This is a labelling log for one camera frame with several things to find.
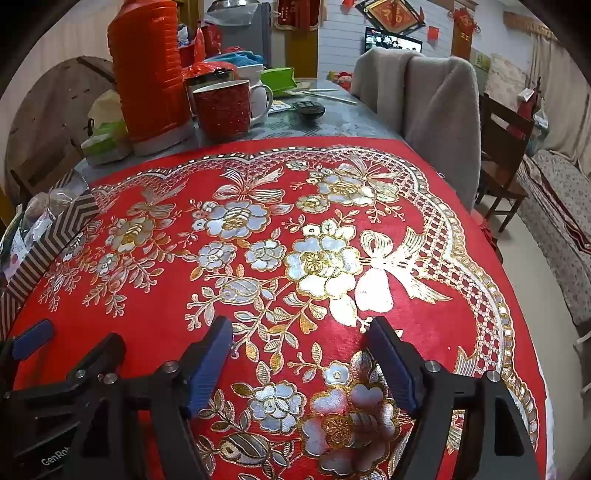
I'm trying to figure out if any blue cloth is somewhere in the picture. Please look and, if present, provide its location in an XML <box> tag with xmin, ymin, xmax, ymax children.
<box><xmin>222</xmin><ymin>51</ymin><xmax>264</xmax><ymax>68</ymax></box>

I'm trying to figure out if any red thermos flask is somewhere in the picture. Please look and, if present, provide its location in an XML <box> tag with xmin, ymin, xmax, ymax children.
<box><xmin>107</xmin><ymin>0</ymin><xmax>195</xmax><ymax>155</ymax></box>

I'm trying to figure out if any red floral table mat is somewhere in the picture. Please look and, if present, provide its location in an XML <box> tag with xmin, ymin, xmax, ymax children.
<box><xmin>4</xmin><ymin>136</ymin><xmax>550</xmax><ymax>480</ymax></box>

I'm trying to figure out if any round wooden tabletop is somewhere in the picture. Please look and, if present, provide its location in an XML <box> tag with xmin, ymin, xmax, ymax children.
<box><xmin>4</xmin><ymin>55</ymin><xmax>118</xmax><ymax>204</ymax></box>

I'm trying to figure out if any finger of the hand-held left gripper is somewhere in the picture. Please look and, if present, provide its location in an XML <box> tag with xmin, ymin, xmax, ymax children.
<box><xmin>0</xmin><ymin>318</ymin><xmax>55</xmax><ymax>365</ymax></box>
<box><xmin>0</xmin><ymin>333</ymin><xmax>126</xmax><ymax>416</ymax></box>

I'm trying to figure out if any beige curtain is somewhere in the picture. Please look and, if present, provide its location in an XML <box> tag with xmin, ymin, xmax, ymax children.
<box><xmin>531</xmin><ymin>28</ymin><xmax>591</xmax><ymax>162</ymax></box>

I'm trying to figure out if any grey blanket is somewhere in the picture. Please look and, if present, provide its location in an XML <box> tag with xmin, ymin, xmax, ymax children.
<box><xmin>353</xmin><ymin>46</ymin><xmax>483</xmax><ymax>213</ymax></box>

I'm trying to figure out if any red plastic bag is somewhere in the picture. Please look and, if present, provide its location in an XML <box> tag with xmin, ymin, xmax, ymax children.
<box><xmin>182</xmin><ymin>25</ymin><xmax>241</xmax><ymax>79</ymax></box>

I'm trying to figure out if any red knot ornament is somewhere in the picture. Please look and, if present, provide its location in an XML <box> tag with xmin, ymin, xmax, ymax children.
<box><xmin>452</xmin><ymin>7</ymin><xmax>481</xmax><ymax>37</ymax></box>

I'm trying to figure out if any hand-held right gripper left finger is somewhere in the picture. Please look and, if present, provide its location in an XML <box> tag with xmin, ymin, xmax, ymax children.
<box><xmin>60</xmin><ymin>315</ymin><xmax>235</xmax><ymax>480</ymax></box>

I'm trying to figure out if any sofa with floral cover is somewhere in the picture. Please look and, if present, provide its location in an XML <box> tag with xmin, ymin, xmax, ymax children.
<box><xmin>515</xmin><ymin>148</ymin><xmax>591</xmax><ymax>324</ymax></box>

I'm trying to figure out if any green tissue box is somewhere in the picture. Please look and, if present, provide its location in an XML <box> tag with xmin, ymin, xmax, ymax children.
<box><xmin>81</xmin><ymin>90</ymin><xmax>134</xmax><ymax>166</ymax></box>

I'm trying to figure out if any black remote control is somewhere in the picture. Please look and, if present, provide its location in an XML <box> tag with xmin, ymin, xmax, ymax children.
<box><xmin>293</xmin><ymin>100</ymin><xmax>326</xmax><ymax>121</ymax></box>

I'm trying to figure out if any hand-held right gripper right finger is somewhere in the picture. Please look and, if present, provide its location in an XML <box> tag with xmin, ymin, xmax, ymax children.
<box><xmin>365</xmin><ymin>316</ymin><xmax>541</xmax><ymax>480</ymax></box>

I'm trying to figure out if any diamond wall decoration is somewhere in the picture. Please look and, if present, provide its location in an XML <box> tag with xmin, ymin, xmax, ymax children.
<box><xmin>355</xmin><ymin>0</ymin><xmax>426</xmax><ymax>35</ymax></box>

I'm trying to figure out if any grey cabinet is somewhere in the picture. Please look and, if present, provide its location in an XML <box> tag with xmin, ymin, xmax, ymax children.
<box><xmin>203</xmin><ymin>0</ymin><xmax>273</xmax><ymax>65</ymax></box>

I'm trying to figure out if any white bowl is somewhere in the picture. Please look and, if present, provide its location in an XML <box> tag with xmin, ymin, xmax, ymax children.
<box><xmin>235</xmin><ymin>64</ymin><xmax>266</xmax><ymax>86</ymax></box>

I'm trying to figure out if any green plastic container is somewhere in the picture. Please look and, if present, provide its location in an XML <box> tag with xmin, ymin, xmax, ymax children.
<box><xmin>261</xmin><ymin>67</ymin><xmax>296</xmax><ymax>97</ymax></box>

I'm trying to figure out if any red mug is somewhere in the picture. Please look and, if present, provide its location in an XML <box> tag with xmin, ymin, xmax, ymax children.
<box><xmin>191</xmin><ymin>79</ymin><xmax>274</xmax><ymax>141</ymax></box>

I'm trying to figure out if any red hanging banner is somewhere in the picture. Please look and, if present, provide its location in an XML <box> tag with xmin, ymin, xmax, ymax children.
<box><xmin>274</xmin><ymin>0</ymin><xmax>321</xmax><ymax>32</ymax></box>

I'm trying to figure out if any glass jar with black lid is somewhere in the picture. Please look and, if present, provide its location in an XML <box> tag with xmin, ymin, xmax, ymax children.
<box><xmin>185</xmin><ymin>67</ymin><xmax>237</xmax><ymax>121</ymax></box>

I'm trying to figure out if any striped cardboard box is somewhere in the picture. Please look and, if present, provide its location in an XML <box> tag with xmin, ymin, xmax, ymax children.
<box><xmin>0</xmin><ymin>182</ymin><xmax>100</xmax><ymax>342</ymax></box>

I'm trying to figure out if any television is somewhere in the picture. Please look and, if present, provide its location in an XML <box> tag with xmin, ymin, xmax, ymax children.
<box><xmin>364</xmin><ymin>27</ymin><xmax>423</xmax><ymax>55</ymax></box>

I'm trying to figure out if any wooden chair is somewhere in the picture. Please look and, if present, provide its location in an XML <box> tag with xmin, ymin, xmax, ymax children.
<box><xmin>475</xmin><ymin>92</ymin><xmax>536</xmax><ymax>232</ymax></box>

